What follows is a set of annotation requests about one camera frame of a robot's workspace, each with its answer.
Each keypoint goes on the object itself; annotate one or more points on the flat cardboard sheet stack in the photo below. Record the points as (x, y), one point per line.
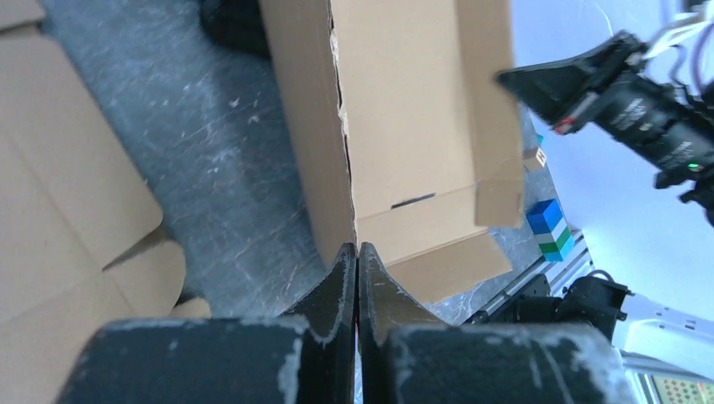
(81, 242)

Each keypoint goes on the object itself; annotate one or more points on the blue white green block stack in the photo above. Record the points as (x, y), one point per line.
(551, 231)

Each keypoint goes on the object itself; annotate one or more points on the brown cardboard box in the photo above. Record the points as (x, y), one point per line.
(401, 135)

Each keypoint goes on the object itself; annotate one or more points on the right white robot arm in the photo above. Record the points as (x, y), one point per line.
(657, 331)

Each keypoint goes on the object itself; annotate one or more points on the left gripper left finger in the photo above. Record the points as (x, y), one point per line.
(304, 355)

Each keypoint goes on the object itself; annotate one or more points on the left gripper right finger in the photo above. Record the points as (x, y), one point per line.
(409, 355)

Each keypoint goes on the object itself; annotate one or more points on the black poker chip case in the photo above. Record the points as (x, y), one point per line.
(235, 24)

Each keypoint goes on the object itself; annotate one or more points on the wooden letter cube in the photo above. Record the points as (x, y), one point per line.
(534, 159)

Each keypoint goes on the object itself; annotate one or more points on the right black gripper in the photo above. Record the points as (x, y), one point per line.
(663, 123)

